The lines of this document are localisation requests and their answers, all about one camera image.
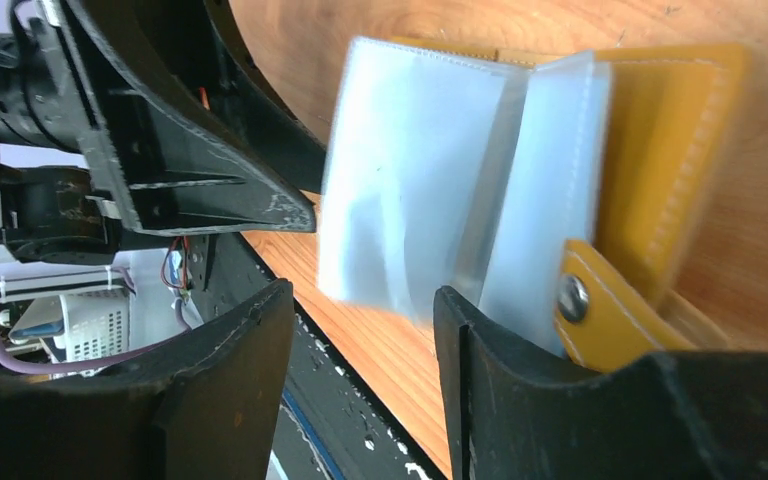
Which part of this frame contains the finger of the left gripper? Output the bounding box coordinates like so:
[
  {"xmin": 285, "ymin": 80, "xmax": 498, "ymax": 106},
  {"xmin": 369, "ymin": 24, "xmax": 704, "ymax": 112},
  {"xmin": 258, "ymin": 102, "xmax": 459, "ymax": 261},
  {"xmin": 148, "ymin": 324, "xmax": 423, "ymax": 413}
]
[{"xmin": 132, "ymin": 0, "xmax": 329, "ymax": 197}]

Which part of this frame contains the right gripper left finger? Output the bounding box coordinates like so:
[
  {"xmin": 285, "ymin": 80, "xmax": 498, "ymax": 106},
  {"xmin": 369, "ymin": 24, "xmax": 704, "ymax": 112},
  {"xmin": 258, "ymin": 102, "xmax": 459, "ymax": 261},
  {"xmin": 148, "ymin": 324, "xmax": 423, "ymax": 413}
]
[{"xmin": 0, "ymin": 279, "xmax": 295, "ymax": 479}]

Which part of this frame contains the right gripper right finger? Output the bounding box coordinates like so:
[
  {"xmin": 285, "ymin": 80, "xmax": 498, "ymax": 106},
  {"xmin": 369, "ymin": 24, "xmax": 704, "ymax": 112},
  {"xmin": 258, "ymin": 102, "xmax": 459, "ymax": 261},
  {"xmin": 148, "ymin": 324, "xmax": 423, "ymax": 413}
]
[{"xmin": 433, "ymin": 286, "xmax": 768, "ymax": 479}]

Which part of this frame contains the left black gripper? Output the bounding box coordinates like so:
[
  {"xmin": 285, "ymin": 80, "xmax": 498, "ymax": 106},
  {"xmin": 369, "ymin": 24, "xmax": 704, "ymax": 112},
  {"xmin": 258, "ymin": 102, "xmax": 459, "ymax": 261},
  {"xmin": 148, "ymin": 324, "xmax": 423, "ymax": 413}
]
[{"xmin": 0, "ymin": 1, "xmax": 316, "ymax": 265}]

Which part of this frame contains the yellow leather card holder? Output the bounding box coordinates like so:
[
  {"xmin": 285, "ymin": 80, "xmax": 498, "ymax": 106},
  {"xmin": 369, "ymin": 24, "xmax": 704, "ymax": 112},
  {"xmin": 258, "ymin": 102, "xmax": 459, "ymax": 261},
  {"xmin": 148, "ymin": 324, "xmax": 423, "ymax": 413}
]
[{"xmin": 317, "ymin": 36, "xmax": 749, "ymax": 372}]

